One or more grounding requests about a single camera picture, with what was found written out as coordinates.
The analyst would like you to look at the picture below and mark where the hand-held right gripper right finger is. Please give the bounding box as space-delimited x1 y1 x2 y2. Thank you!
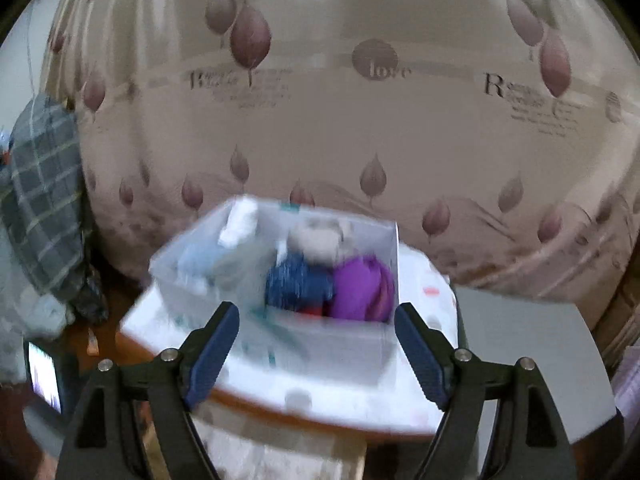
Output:
394 302 578 480

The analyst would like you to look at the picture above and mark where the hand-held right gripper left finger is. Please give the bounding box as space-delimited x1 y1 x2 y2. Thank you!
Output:
57 302 242 480

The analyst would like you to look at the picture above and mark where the white cardboard shoe box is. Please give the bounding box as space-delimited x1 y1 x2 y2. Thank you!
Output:
149 196 401 386

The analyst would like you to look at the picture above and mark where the light blue underwear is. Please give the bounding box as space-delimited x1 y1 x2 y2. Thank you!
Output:
179 249 222 287

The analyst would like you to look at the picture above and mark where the grey ribbed underwear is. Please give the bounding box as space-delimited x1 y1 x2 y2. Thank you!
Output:
215 244 277 302

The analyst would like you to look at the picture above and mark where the purple underwear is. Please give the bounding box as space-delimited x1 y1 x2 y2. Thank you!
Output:
329 254 397 322

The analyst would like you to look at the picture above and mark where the navy floral underwear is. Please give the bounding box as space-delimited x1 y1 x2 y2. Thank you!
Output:
265 254 334 312

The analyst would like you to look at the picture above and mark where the white sock bundle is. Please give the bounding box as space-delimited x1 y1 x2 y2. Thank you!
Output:
219 199 259 247

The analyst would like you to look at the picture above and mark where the light grey cloth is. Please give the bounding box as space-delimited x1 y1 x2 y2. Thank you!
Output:
0 240 76 386

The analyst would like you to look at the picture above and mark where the white patterned cover cloth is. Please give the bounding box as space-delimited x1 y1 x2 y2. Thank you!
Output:
120 242 458 433

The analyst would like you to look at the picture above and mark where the brown wooden nightstand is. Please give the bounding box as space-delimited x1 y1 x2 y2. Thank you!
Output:
117 327 441 448

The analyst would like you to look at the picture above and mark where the grey plaid cloth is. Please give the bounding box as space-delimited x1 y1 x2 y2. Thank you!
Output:
0 92 108 326

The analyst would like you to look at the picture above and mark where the beige leaf print curtain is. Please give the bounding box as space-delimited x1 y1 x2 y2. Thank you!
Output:
30 0 640 361

